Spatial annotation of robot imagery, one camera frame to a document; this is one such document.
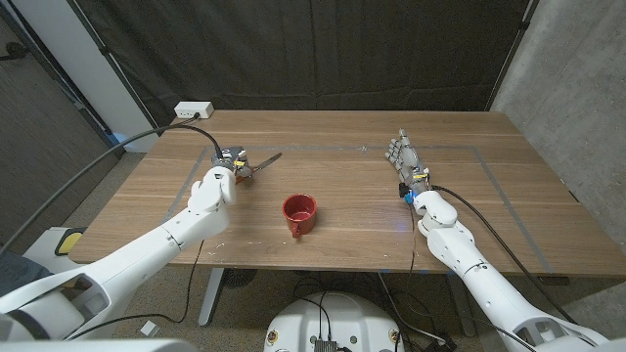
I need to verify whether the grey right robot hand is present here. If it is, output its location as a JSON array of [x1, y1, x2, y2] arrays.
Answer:
[[383, 128, 431, 196]]

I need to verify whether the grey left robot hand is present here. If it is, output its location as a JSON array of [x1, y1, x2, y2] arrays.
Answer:
[[210, 145, 255, 181]]

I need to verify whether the knife with reddish-brown handle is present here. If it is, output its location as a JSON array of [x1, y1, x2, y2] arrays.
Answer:
[[236, 152, 284, 185]]

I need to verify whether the red enamel cup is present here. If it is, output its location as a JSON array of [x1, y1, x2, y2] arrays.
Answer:
[[281, 193, 318, 240]]

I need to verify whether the white power strip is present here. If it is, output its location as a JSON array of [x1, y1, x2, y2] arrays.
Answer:
[[173, 101, 215, 119]]

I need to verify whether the black round disc under table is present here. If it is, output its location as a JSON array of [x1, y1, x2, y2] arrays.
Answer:
[[220, 268, 258, 289]]

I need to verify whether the black backdrop curtain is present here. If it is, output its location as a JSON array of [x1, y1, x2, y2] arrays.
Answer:
[[66, 0, 539, 134]]

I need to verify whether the white table leg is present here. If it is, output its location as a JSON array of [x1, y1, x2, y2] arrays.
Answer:
[[198, 267, 226, 328]]

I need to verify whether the grey table leg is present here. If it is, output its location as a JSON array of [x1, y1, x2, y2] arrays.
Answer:
[[445, 273, 478, 337]]

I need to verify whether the black backdrop pole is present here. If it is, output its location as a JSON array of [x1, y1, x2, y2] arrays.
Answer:
[[66, 0, 163, 136], [485, 0, 540, 111]]

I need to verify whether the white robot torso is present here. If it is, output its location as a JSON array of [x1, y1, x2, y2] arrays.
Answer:
[[263, 291, 405, 352]]

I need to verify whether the yellow pad with black rim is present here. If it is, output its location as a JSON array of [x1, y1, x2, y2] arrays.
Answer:
[[54, 228, 87, 257]]

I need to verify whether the black floor plug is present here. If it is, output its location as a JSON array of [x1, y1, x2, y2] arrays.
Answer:
[[425, 335, 459, 352]]

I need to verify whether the white machine base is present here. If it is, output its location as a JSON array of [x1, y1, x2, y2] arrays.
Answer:
[[22, 226, 99, 275]]

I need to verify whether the person's leg in jeans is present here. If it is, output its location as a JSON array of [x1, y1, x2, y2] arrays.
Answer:
[[0, 251, 53, 297]]

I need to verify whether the black power strip cord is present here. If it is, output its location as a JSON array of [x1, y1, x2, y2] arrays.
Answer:
[[168, 112, 202, 130]]

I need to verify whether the thin black left wrist cable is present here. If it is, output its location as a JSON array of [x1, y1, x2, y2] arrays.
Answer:
[[66, 238, 205, 341]]

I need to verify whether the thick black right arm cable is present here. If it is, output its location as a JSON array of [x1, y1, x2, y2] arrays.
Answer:
[[431, 184, 579, 325]]

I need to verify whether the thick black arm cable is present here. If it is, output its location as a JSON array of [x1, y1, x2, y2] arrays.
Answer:
[[431, 184, 579, 325], [0, 123, 225, 256]]

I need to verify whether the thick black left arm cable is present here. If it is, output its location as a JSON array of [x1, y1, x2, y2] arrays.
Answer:
[[0, 123, 225, 256]]

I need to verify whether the grey floor cable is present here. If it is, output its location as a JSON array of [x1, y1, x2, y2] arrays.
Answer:
[[376, 272, 446, 343]]

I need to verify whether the black torso cable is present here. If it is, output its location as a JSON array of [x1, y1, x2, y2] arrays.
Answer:
[[291, 295, 335, 341]]

